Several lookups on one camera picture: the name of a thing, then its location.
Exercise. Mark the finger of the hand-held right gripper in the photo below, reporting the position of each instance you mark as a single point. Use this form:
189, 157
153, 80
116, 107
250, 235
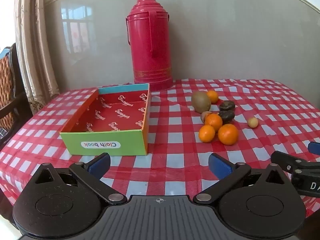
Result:
283, 158
314, 147

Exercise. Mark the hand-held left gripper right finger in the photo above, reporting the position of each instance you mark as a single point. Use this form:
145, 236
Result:
220, 166

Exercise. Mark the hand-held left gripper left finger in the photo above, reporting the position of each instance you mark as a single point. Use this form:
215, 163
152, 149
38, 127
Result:
100, 165

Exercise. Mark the colourful cardboard box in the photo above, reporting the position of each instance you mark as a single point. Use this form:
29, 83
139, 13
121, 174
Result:
105, 143

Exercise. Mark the small pale yellow fruit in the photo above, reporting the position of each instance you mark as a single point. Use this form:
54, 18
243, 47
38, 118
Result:
253, 122

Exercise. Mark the dark wrinkled fruit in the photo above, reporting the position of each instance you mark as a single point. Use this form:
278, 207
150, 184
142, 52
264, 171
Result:
227, 105
227, 116

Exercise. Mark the small brown fruit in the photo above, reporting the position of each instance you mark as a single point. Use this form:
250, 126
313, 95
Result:
204, 116

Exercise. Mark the brown kiwi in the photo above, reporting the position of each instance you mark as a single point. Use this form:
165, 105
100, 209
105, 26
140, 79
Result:
201, 102

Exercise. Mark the small orange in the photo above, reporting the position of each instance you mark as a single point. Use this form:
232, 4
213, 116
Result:
213, 96

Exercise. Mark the red checked tablecloth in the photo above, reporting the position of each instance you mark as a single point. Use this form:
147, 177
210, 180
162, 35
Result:
170, 135

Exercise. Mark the dark wooden chair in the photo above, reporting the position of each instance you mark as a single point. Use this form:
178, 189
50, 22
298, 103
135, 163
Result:
7, 85

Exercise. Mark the red thermos flask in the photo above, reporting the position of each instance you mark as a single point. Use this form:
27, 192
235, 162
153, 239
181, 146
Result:
150, 42

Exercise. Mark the beige curtain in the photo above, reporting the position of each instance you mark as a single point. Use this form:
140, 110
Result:
32, 42

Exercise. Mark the blue cloth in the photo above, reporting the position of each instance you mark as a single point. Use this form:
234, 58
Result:
3, 52

